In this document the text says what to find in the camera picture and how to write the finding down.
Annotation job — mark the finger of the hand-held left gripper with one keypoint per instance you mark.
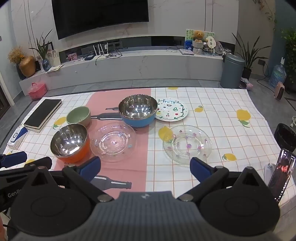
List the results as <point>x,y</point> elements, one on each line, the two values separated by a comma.
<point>42,162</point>
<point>12,159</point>

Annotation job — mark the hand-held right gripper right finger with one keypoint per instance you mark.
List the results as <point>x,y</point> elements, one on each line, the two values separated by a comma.
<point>200,168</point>

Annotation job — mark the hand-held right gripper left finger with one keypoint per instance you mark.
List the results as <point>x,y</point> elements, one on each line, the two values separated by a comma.
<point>89,168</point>

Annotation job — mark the clear glass flower plate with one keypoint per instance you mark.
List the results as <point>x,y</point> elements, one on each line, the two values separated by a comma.
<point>113,142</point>
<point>187,143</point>

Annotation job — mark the orange steel bowl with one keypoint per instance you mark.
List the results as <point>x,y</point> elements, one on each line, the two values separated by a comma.
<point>69,142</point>

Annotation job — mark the green ceramic bowl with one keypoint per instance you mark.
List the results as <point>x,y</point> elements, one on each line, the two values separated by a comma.
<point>78,115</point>

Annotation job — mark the white fruit-printed plate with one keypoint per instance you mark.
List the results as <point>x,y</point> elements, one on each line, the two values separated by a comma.
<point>172,111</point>

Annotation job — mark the green bowl with dark rim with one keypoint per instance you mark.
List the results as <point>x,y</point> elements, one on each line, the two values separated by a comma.
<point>137,109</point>

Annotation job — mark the blue and white box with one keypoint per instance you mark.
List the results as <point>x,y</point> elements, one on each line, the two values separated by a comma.
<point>17,138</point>

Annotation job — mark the black hardcover book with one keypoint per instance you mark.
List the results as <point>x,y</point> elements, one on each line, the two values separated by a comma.
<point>42,114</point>

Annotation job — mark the pink bottle-print table mat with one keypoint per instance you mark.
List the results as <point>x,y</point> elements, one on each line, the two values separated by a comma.
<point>141,150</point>

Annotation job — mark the pink plastic basket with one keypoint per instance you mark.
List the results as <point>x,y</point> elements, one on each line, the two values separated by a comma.
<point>37,91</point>

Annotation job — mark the smartphone with lit screen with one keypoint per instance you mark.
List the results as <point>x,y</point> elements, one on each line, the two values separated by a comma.
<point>282,173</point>

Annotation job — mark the black waste bin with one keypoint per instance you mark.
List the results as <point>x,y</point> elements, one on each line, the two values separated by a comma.
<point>285,138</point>

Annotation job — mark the gold round vase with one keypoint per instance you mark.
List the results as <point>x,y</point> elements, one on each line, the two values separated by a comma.
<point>27,67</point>

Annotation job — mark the loose paper sheets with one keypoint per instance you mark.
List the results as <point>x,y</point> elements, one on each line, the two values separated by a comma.
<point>54,68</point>

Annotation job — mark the patterned floor cloth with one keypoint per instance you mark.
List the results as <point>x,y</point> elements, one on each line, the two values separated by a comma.
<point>247,83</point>

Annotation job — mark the grey round trash can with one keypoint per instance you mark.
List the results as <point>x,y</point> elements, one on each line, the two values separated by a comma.
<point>232,71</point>

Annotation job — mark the dried flower bunch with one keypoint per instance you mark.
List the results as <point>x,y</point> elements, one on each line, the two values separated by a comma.
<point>15,54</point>

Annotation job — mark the green plant in blue vase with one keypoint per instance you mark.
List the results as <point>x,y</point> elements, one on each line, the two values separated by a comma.
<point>44,53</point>

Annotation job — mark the pink photo card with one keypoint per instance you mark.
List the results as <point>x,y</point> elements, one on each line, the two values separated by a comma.
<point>72,56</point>

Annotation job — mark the pink small heater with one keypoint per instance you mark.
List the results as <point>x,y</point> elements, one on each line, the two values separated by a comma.
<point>279,90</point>

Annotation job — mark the white marble tv console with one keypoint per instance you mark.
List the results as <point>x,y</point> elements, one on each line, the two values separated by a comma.
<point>138,67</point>

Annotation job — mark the white wifi router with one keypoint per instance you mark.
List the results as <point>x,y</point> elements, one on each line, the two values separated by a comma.
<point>101,52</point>

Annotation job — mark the lilac laptop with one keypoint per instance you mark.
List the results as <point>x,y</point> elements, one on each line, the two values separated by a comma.
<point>186,52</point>

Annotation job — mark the tall leafy potted plant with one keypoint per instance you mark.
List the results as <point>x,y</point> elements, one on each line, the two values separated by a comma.
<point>247,58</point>

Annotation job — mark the blue water jug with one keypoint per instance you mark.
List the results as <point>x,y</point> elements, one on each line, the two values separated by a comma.
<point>277,76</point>

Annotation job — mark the patterned decorative plate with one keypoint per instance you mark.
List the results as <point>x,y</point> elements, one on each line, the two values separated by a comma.
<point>219,47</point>

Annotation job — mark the round paper fan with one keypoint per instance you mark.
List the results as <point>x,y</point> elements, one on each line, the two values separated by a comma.
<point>211,41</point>

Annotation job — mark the teddy bear in grey sack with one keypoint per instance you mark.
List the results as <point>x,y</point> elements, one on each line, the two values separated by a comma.
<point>198,40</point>

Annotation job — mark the green and blue poster card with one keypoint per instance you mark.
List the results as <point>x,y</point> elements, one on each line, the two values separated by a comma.
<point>189,38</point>

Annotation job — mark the large bushy green plant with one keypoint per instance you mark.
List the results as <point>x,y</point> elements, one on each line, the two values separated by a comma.
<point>290,53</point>

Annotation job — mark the hanging green vine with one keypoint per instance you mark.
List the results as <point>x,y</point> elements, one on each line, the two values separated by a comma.
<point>269,11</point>

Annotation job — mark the white picture frame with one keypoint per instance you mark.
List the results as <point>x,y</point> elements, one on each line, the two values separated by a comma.
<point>54,55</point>

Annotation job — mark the black wall television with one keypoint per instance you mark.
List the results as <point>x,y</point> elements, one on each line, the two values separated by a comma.
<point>99,14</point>

